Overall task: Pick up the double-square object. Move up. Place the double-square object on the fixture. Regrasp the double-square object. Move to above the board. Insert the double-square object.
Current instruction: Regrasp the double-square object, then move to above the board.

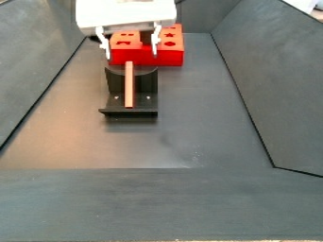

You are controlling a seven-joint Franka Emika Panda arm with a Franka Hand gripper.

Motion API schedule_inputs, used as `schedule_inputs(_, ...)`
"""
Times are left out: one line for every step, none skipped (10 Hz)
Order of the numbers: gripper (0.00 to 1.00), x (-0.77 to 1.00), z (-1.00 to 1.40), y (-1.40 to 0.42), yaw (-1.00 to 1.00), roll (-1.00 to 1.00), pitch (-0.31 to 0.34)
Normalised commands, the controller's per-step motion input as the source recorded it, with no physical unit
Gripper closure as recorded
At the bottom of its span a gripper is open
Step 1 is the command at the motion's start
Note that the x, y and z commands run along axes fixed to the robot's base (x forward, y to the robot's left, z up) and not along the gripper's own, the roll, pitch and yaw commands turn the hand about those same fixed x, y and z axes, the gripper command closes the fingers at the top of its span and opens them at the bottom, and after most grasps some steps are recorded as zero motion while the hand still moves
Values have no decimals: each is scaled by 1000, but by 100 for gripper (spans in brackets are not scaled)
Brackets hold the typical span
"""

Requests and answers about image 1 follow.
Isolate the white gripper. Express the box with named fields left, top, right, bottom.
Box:
left=76, top=0, right=176, bottom=61

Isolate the red double-square block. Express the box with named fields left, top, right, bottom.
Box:
left=125, top=61, right=133, bottom=109

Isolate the red shape-sorting board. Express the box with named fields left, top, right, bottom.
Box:
left=109, top=24, right=184, bottom=66

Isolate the black curved holder stand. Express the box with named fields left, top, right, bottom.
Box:
left=98, top=65, right=157, bottom=116

